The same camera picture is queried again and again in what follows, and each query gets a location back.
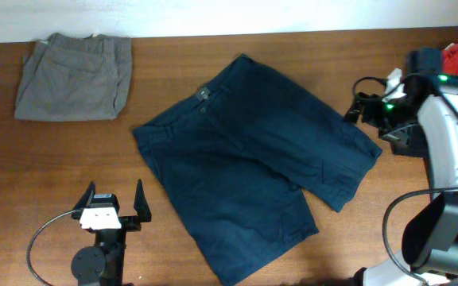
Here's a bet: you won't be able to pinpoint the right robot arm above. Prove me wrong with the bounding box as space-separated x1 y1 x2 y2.
344 71 458 285

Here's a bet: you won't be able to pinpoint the black garment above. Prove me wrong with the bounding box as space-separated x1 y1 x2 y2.
390 47 444 159

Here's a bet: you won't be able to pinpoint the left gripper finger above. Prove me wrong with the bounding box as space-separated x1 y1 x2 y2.
134 179 152 222
72 181 95 211

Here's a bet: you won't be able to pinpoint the navy blue shorts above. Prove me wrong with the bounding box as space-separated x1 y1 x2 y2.
133 55 382 285

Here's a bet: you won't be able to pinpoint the folded grey shorts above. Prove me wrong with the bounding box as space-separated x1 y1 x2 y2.
14 33 132 122

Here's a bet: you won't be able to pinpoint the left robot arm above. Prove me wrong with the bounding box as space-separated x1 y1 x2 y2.
71 180 152 286

